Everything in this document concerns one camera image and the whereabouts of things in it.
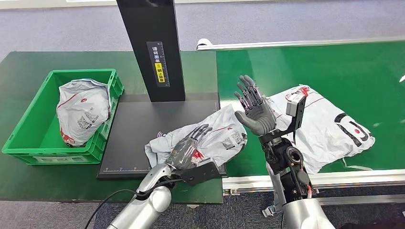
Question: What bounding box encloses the green plastic basket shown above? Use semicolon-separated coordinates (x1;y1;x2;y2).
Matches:
1;69;124;166

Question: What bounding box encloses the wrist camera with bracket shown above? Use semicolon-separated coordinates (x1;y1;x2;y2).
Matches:
175;162;222;187
258;93;307;144

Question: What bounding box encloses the grey strap buckle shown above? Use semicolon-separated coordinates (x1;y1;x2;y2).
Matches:
262;190;287;219

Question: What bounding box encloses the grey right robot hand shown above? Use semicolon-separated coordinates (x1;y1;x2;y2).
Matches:
234;74;278;137

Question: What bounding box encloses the grey poly mailer package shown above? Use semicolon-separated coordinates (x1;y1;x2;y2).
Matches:
144;104;248;173
56;78;112;148

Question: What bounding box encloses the black yellow column label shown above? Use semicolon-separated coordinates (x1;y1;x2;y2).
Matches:
146;41;171;88

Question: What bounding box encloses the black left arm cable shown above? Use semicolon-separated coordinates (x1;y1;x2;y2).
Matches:
84;178;185;229

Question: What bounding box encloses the wide aluminium conveyor rail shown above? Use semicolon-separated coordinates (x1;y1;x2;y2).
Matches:
222;169;405;197

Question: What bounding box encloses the green conveyor belt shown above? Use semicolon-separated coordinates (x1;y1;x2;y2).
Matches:
216;40;405;177

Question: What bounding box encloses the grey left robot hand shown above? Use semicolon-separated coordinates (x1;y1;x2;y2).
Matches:
166;124;213;171

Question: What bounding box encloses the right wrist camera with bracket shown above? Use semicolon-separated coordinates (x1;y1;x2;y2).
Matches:
258;93;307;144

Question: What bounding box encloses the thin aluminium conveyor rail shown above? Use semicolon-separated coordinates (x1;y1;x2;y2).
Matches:
196;35;405;52

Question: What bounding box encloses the black scale column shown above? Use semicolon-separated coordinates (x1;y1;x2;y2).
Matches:
116;0;186;103

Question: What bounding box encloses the large black-lettered poly mailer package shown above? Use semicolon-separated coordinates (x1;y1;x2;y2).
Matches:
265;84;376;175

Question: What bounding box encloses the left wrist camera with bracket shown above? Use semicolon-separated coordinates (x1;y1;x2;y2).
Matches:
175;162;222;187

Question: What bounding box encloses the black scale platform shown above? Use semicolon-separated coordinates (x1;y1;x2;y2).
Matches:
96;92;228;180

